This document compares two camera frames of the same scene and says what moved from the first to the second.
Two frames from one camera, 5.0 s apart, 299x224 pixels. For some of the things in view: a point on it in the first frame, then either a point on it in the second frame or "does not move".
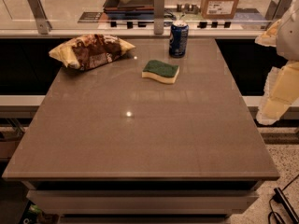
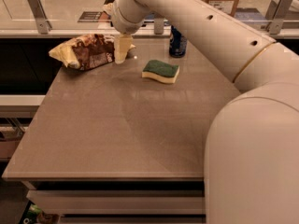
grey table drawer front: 141,202 does not move
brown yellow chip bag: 91,50 does not move
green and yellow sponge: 161,71 does not move
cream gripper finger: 269,37 to 122,45
